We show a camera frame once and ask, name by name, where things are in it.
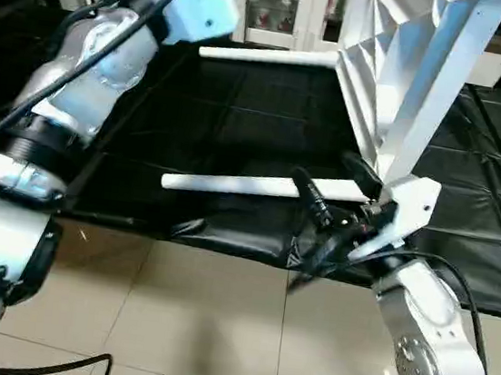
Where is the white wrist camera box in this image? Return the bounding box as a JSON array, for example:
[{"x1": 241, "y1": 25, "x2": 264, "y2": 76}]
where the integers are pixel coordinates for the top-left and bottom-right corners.
[
  {"x1": 154, "y1": 0, "x2": 241, "y2": 54},
  {"x1": 347, "y1": 169, "x2": 444, "y2": 271}
]

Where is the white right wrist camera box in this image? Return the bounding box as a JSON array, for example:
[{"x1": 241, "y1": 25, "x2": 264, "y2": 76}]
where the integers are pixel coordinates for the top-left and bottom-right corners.
[{"x1": 347, "y1": 169, "x2": 444, "y2": 271}]

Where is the white glass door cabinet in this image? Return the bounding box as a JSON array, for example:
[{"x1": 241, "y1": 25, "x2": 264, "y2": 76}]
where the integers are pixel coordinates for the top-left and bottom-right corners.
[{"x1": 227, "y1": 0, "x2": 370, "y2": 60}]

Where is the white plastic table top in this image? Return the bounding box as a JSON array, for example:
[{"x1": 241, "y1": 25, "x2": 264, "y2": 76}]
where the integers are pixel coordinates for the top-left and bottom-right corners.
[{"x1": 319, "y1": 0, "x2": 501, "y2": 218}]

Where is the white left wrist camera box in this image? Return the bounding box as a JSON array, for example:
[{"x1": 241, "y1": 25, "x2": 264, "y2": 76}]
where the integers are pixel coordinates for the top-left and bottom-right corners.
[{"x1": 154, "y1": 0, "x2": 241, "y2": 54}]

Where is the black work mat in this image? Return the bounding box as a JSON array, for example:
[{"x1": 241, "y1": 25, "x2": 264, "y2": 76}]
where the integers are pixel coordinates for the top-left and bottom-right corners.
[{"x1": 0, "y1": 0, "x2": 501, "y2": 318}]

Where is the white plastic table leg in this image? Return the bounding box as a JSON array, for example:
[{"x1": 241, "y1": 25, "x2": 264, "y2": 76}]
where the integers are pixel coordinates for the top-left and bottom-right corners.
[
  {"x1": 160, "y1": 159, "x2": 378, "y2": 215},
  {"x1": 197, "y1": 37, "x2": 343, "y2": 75}
]

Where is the white drawer unit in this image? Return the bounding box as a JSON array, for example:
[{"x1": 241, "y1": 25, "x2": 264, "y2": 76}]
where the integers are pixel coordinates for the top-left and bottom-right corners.
[{"x1": 474, "y1": 51, "x2": 501, "y2": 89}]

